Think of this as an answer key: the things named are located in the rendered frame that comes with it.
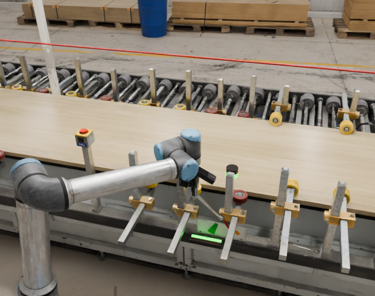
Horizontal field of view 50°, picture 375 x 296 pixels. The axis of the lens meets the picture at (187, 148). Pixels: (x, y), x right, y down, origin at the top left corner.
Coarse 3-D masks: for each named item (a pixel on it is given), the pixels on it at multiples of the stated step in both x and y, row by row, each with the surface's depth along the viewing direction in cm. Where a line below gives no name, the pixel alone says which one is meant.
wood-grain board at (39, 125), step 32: (0, 96) 317; (32, 96) 316; (64, 96) 315; (0, 128) 274; (32, 128) 274; (64, 128) 273; (96, 128) 272; (128, 128) 272; (160, 128) 271; (192, 128) 271; (224, 128) 270; (256, 128) 269; (288, 128) 269; (320, 128) 268; (64, 160) 241; (96, 160) 240; (128, 160) 240; (224, 160) 238; (256, 160) 238; (288, 160) 237; (320, 160) 237; (352, 160) 236; (256, 192) 213; (320, 192) 212; (352, 192) 212
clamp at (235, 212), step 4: (220, 208) 207; (224, 208) 207; (232, 208) 207; (220, 212) 206; (224, 212) 205; (232, 212) 205; (236, 212) 205; (240, 212) 205; (224, 216) 205; (228, 216) 204; (236, 216) 203; (240, 216) 202; (244, 216) 202; (228, 220) 206; (240, 220) 204; (244, 220) 203
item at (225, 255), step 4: (236, 204) 211; (240, 204) 211; (236, 208) 208; (240, 208) 208; (232, 216) 204; (232, 220) 201; (236, 220) 201; (232, 224) 199; (236, 224) 199; (232, 228) 196; (228, 232) 194; (232, 232) 194; (228, 236) 192; (232, 236) 192; (228, 240) 190; (232, 240) 193; (224, 244) 188; (228, 244) 188; (224, 248) 185; (228, 248) 185; (224, 252) 184; (228, 252) 184; (224, 256) 182; (228, 256) 185; (220, 260) 181; (224, 260) 181
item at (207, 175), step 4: (200, 168) 188; (200, 172) 186; (204, 172) 187; (208, 172) 189; (200, 176) 186; (204, 176) 186; (208, 176) 186; (212, 176) 187; (208, 180) 186; (212, 180) 186
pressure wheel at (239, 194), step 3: (234, 192) 212; (237, 192) 213; (240, 192) 213; (243, 192) 212; (234, 195) 210; (237, 195) 211; (240, 195) 210; (243, 195) 210; (246, 195) 210; (234, 198) 209; (237, 198) 208; (240, 198) 208; (243, 198) 208; (246, 198) 210; (234, 201) 210; (237, 201) 209; (240, 201) 209; (243, 201) 209
